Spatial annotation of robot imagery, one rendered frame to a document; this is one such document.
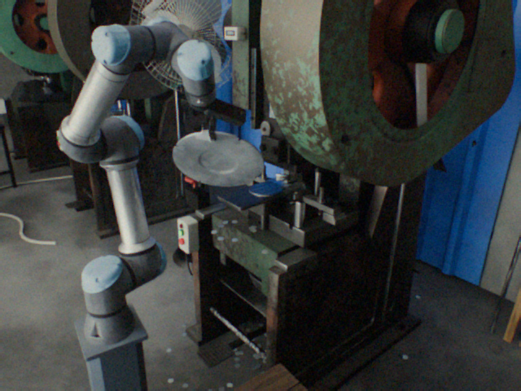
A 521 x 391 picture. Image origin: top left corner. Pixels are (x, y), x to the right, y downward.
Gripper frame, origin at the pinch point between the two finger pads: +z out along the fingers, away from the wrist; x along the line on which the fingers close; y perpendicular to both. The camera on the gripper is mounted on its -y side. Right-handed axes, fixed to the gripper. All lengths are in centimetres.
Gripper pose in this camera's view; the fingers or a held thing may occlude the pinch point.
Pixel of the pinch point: (215, 137)
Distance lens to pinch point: 121.8
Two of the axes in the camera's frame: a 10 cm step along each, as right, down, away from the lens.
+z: -0.2, 3.9, 9.2
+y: -10.0, 0.0, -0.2
